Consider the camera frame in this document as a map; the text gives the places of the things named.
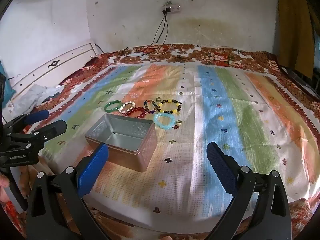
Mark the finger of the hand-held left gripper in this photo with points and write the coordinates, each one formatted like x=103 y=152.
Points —
x=51 y=128
x=37 y=116

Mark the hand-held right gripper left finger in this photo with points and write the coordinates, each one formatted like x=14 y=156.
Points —
x=92 y=170

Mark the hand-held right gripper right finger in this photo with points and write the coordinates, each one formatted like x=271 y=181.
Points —
x=222 y=170

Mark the silver metal tin box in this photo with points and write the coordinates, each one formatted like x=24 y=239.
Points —
x=130 y=130

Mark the green jade bangle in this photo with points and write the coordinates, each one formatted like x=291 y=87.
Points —
x=113 y=101

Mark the small white figurine charm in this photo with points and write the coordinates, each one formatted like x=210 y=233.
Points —
x=156 y=120

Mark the person's left hand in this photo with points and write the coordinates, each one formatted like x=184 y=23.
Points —
x=3 y=182

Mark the pile of clothes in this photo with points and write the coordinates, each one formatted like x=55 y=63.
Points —
x=37 y=92

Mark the white cabinet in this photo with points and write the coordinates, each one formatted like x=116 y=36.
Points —
x=50 y=72

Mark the teal cloth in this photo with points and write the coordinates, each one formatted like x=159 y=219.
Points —
x=4 y=80

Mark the small gold charm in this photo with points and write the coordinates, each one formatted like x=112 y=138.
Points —
x=178 y=123

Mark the striped patterned blanket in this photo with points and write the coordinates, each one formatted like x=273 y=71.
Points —
x=212 y=92

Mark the floral bedsheet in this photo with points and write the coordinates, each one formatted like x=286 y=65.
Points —
x=200 y=52

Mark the yellow hanging cloth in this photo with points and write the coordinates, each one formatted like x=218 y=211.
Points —
x=292 y=30

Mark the white power strip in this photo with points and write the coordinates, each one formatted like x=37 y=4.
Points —
x=171 y=8

